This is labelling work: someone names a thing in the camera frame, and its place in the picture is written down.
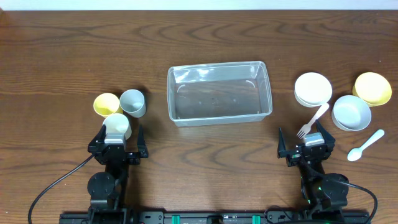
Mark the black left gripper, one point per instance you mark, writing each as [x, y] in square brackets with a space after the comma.
[116, 152]

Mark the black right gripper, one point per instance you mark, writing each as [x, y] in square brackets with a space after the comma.
[306, 152]

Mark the white plastic cup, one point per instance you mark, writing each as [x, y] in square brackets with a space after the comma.
[118, 123]

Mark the yellow plastic cup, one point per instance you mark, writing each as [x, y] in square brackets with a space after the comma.
[107, 104]

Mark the grey plastic cup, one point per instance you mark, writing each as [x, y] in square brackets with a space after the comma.
[133, 102]

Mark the white plastic bowl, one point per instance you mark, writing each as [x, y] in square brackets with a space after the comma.
[312, 89]

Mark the grey plastic bowl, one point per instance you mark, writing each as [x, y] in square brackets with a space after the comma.
[351, 113]

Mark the yellow plastic bowl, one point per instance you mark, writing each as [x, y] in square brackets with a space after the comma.
[373, 88]

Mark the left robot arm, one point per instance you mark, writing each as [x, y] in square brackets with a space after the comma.
[107, 189]

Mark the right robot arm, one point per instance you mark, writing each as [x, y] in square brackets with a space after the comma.
[327, 193]

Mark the clear plastic storage container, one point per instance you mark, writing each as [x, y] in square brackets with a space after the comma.
[218, 93]

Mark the light blue plastic spoon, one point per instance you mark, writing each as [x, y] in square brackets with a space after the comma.
[356, 153]

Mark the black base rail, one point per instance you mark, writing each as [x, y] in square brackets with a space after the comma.
[199, 217]

